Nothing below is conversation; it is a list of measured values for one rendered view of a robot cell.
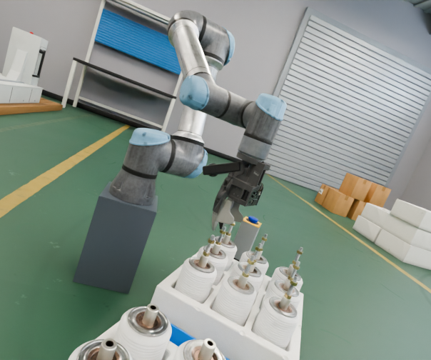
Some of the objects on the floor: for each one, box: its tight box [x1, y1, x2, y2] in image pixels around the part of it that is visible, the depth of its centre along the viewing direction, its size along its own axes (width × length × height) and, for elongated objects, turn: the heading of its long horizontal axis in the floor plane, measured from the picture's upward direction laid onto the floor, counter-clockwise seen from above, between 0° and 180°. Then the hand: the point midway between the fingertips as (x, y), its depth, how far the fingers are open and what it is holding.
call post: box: [233, 221, 261, 261], centre depth 124 cm, size 7×7×31 cm
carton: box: [315, 184, 339, 206], centre depth 483 cm, size 30×24×30 cm
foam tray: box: [150, 251, 303, 360], centre depth 95 cm, size 39×39×18 cm
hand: (216, 223), depth 82 cm, fingers open, 3 cm apart
